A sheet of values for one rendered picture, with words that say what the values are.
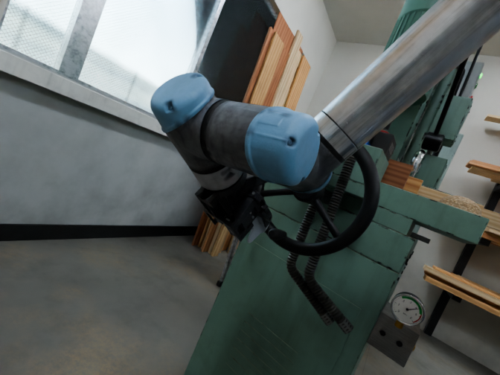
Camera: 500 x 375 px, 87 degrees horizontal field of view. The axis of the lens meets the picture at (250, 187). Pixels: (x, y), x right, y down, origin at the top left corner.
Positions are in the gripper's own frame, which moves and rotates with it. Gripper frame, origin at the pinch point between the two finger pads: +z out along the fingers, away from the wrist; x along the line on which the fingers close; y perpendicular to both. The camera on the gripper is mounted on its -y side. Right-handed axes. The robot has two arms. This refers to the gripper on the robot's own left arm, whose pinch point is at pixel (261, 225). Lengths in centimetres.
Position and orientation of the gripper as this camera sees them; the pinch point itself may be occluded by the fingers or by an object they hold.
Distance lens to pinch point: 57.8
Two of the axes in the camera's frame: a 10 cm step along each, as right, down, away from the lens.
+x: 7.5, 3.6, -5.6
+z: 2.7, 6.0, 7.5
